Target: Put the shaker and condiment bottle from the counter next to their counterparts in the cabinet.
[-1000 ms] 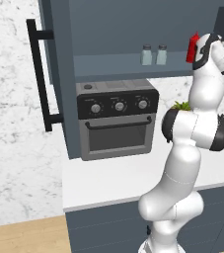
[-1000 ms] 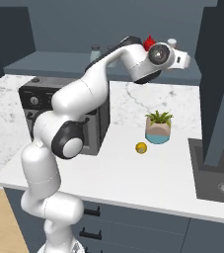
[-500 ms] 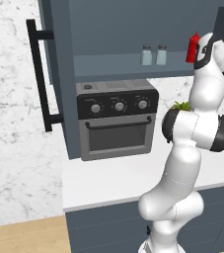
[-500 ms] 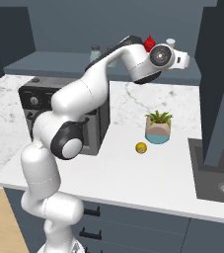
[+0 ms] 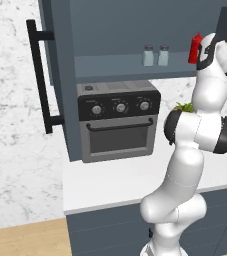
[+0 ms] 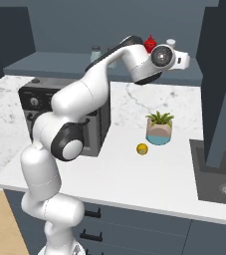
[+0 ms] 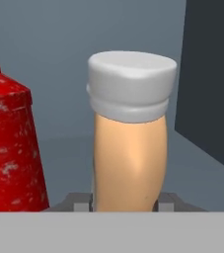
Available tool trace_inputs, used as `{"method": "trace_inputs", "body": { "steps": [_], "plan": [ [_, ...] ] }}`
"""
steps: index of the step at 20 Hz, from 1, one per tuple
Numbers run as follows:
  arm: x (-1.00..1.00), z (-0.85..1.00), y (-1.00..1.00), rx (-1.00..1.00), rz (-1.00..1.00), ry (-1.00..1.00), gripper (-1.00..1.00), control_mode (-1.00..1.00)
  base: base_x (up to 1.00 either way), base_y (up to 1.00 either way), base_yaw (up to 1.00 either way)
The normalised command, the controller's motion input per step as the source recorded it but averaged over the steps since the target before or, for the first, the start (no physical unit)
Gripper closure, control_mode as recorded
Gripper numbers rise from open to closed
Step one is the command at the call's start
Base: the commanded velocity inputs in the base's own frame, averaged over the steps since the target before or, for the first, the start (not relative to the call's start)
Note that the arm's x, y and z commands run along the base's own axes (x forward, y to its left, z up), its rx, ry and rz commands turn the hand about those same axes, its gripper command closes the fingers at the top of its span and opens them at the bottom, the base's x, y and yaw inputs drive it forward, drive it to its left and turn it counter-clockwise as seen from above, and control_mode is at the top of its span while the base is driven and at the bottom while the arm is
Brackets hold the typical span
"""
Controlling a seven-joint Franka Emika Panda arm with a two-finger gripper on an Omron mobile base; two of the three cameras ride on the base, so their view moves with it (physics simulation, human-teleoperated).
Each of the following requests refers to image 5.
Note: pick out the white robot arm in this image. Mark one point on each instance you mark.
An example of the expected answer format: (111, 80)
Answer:
(188, 166)

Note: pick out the open grey cabinet door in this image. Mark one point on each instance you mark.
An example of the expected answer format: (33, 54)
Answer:
(61, 76)

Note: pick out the glass shaker with grey cap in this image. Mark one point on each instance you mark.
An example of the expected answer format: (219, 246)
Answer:
(148, 56)
(163, 55)

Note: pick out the red condiment bottle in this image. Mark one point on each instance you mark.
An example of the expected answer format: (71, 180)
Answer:
(194, 49)

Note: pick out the grey toaster oven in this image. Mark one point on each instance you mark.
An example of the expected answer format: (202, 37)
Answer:
(118, 123)

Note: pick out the green leafy plant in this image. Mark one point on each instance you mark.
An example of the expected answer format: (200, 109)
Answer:
(185, 107)

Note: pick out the grey base cabinets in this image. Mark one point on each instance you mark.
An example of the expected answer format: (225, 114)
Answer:
(118, 230)

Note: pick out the grey wall cabinet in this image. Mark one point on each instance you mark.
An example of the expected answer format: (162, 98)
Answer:
(145, 36)

